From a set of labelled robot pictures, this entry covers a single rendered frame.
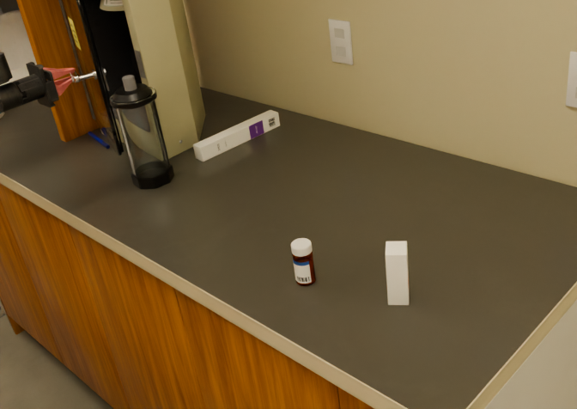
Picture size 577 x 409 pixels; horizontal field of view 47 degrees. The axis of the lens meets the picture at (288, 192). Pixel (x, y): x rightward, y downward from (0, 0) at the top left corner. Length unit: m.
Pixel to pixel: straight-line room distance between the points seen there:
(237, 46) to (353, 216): 0.85
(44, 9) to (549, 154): 1.33
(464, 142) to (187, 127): 0.71
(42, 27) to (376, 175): 0.99
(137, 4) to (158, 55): 0.13
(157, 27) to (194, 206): 0.46
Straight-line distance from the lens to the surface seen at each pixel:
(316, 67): 1.87
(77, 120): 2.05
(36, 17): 1.96
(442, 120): 1.66
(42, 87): 1.68
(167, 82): 1.73
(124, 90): 1.60
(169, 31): 1.72
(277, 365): 1.27
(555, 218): 1.41
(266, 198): 1.51
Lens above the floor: 1.69
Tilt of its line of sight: 29 degrees down
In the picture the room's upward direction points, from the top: 8 degrees counter-clockwise
